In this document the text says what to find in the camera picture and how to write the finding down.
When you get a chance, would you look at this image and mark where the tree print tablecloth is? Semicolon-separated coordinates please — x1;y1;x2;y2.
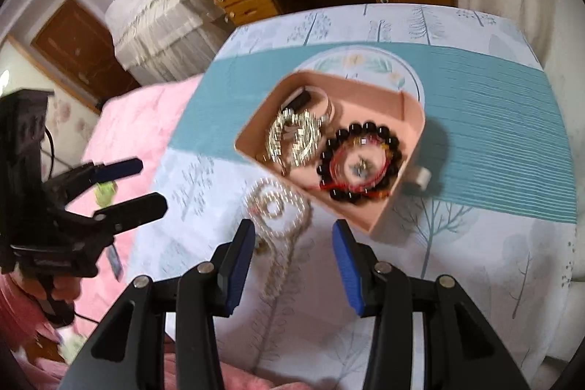
130;4;577;389

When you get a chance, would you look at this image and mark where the floral cream curtain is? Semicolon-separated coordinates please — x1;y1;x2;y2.
458;0;584;371

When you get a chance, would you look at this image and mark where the pink quilt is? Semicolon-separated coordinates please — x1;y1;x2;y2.
73;74;202;337

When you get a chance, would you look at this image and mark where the white pearl necklace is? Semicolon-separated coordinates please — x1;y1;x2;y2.
244;177;314;304

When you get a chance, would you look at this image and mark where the black bead bracelet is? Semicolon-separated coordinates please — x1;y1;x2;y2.
315;121;405;204

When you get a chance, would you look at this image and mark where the gold chain pendant necklace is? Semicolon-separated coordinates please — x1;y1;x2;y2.
260;106;331;177

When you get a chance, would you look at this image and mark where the red string charm bracelet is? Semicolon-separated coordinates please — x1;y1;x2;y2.
319;135;395;195

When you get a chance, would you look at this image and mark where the brown wooden door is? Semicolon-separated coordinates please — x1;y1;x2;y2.
32;0;140;109

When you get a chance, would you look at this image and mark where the pink jewelry tray box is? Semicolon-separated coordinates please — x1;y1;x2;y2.
234;70;430;236

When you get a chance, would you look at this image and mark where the green paper scrap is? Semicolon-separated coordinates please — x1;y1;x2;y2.
94;181;118;209

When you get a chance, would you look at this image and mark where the person left hand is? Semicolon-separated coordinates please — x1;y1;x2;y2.
8;272;83;304

